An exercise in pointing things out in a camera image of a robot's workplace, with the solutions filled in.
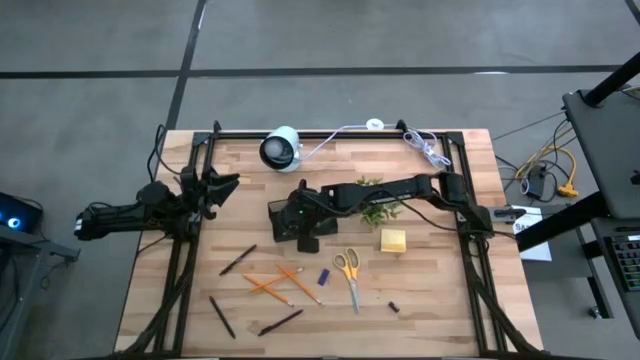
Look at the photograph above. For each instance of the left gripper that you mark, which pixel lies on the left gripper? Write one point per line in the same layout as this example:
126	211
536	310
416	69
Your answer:
200	207

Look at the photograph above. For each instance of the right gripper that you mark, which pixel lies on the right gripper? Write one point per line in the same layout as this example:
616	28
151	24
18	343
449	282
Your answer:
300	215

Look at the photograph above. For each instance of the purple eraser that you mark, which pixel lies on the purple eraser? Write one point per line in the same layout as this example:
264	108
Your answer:
323	277

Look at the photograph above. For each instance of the black pen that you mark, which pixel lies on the black pen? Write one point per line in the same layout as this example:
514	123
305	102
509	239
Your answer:
222	317
238	260
280	323

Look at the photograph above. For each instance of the yellow sticky note pad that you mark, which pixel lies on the yellow sticky note pad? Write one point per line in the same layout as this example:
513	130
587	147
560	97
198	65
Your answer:
393	241

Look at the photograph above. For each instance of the small black binder clip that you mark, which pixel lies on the small black binder clip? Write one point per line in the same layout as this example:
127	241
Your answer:
393	306

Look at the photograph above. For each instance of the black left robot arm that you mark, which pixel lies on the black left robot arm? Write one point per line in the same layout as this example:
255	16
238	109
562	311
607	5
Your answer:
125	217

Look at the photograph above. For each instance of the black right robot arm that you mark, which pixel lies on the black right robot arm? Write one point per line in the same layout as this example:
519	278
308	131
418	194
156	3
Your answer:
390	189

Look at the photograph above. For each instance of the black mesh desk organizer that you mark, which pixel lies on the black mesh desk organizer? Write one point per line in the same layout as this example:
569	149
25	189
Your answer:
271	215

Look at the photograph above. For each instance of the green plant in white pot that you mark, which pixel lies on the green plant in white pot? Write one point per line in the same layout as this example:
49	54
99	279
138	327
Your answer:
375	215

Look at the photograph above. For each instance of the grey metal stand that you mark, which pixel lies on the grey metal stand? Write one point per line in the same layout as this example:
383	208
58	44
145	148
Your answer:
30	245

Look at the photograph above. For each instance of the blue lit computer case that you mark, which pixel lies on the blue lit computer case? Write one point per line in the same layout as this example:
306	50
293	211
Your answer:
20	215

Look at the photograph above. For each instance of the black power box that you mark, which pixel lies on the black power box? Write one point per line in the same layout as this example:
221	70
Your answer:
536	182

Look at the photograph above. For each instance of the white paper sheet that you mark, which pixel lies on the white paper sheet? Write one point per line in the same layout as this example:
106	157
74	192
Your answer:
537	250

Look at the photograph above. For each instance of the black desk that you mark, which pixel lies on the black desk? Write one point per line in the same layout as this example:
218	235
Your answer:
610	150

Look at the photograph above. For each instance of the backlit keyboard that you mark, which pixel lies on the backlit keyboard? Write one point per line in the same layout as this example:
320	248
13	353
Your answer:
627	260

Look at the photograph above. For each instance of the black pole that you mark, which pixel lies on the black pole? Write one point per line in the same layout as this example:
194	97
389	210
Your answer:
612	80

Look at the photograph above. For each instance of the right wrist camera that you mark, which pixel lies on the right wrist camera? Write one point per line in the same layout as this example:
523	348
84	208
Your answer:
308	245

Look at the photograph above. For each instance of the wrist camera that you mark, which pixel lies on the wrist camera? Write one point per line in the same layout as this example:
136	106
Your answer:
189	180
308	245

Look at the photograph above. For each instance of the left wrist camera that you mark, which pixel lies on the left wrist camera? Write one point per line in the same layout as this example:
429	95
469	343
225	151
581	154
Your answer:
189	180

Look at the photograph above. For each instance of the black aluminium table frame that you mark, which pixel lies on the black aluminium table frame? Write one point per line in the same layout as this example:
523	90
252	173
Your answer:
240	135

